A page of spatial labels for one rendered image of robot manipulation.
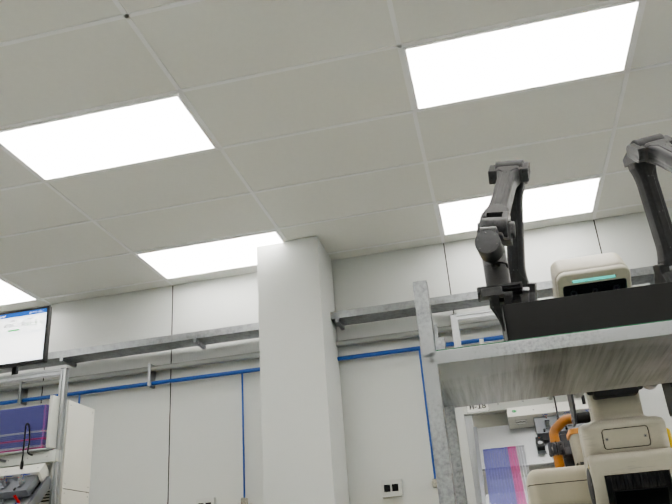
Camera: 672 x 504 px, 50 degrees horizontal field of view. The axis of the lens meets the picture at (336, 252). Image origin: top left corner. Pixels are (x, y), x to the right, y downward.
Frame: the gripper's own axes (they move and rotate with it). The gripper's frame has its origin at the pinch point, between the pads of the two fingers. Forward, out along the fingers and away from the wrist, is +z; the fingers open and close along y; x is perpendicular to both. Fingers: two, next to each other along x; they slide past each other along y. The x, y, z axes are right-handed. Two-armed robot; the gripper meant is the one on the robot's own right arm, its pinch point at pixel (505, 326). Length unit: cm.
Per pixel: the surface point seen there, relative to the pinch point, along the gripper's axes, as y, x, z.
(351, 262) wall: -103, 388, -197
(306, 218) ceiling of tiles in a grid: -119, 305, -201
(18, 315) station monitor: -301, 235, -125
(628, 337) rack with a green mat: 21.2, -20.6, 11.6
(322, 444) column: -124, 339, -41
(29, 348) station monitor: -290, 235, -101
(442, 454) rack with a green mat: -16.0, -20.3, 29.6
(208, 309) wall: -231, 389, -173
